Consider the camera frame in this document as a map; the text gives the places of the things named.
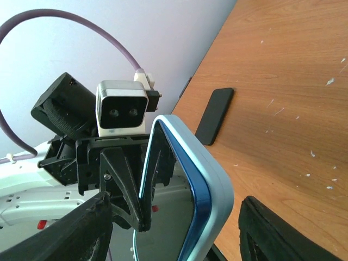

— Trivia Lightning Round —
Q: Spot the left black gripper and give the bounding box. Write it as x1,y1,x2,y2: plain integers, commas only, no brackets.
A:
30,72,155,232

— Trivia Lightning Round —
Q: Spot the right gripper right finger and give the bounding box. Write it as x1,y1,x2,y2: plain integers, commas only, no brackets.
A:
238,196,339,260

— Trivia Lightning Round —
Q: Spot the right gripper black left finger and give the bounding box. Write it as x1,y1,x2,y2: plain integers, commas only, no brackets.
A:
1,192,113,260

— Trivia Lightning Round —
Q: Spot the light blue phone case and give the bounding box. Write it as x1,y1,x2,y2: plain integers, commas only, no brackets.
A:
139,115,234,260

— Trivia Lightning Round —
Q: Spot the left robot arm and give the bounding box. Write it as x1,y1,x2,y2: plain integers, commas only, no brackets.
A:
1,69,172,232

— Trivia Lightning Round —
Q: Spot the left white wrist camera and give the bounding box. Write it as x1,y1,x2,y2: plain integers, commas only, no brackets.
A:
95,80,160,137

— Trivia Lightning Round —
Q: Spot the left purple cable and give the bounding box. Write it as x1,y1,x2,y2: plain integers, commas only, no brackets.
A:
0,9,142,164

